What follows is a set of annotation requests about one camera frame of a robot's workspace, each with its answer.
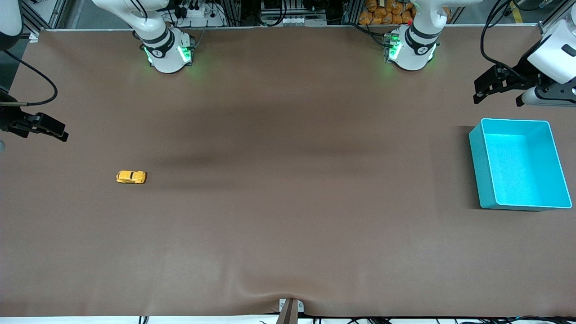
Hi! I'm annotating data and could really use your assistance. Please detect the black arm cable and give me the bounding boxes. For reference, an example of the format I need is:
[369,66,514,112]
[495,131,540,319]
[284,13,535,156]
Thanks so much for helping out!
[480,0,529,81]
[0,49,59,107]

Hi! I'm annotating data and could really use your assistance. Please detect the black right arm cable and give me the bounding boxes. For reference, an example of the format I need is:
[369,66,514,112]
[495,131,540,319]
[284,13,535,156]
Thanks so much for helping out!
[0,49,59,107]

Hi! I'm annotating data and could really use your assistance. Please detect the white power strip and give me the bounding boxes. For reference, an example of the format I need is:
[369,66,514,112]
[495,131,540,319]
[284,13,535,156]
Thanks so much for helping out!
[173,2,228,27]

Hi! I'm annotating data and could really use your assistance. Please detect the brown table mat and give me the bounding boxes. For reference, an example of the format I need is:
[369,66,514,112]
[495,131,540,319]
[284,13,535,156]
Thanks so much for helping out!
[0,25,576,318]

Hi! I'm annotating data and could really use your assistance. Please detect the yellow beetle toy car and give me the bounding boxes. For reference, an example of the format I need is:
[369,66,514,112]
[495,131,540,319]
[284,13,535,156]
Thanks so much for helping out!
[116,170,147,185]

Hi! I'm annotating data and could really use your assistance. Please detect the teal plastic storage bin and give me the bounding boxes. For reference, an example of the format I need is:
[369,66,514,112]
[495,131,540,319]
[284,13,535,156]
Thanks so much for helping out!
[468,118,573,212]

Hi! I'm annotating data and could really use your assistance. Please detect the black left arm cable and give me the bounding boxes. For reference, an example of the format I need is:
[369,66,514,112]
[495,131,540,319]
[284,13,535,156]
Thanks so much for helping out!
[480,0,529,81]

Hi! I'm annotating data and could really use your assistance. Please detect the aluminium frame rail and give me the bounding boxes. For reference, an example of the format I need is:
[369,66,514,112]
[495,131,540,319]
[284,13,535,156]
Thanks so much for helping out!
[20,0,68,43]
[538,0,576,36]

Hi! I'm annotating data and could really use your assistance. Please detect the white terminal block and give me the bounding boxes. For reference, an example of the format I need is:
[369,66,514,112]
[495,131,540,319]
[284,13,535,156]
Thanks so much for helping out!
[260,16,328,27]

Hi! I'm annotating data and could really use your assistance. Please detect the metal table edge clamp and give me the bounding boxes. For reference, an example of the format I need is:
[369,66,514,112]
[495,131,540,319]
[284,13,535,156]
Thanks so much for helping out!
[279,298,305,324]

